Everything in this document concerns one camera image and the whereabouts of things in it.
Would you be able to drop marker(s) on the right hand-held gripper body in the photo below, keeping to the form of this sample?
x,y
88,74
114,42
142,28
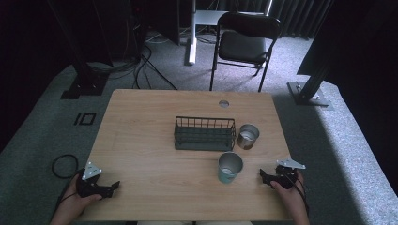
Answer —
x,y
286,175

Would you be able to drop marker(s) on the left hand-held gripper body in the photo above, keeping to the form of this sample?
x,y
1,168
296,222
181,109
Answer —
x,y
89,186

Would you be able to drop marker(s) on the teal plastic cup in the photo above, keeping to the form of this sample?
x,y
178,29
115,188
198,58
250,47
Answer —
x,y
230,168

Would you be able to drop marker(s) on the plain steel cup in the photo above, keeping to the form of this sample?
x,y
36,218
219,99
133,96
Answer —
x,y
248,137

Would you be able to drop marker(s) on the person's left hand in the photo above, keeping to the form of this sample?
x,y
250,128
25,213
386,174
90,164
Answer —
x,y
78,203

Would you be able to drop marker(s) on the person's right hand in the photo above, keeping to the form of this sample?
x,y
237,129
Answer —
x,y
289,197

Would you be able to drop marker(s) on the grey table grommet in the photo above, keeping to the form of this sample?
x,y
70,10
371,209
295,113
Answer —
x,y
223,103

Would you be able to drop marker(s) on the black metal stand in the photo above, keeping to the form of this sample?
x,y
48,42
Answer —
x,y
84,81
308,90

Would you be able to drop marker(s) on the black folding chair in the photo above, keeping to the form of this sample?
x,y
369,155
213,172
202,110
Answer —
x,y
242,47

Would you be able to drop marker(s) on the black computer tower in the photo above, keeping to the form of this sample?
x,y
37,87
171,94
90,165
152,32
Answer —
x,y
156,28

